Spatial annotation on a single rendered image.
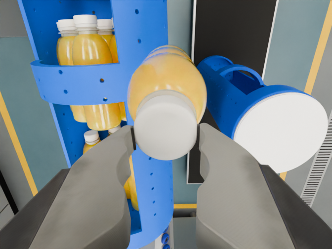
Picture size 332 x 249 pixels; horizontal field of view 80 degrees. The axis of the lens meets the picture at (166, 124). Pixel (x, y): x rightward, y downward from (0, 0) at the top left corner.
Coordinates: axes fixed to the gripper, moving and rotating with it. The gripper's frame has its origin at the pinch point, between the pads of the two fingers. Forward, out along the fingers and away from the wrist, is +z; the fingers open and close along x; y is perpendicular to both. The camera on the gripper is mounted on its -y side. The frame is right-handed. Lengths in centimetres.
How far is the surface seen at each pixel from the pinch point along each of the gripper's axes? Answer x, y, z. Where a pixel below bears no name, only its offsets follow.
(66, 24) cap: -19.6, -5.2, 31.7
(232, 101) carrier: 20, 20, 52
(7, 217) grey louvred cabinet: -165, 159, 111
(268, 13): 60, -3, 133
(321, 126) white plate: 44, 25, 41
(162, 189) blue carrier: -3.1, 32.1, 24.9
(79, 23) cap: -15.2, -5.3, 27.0
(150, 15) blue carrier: -3.0, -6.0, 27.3
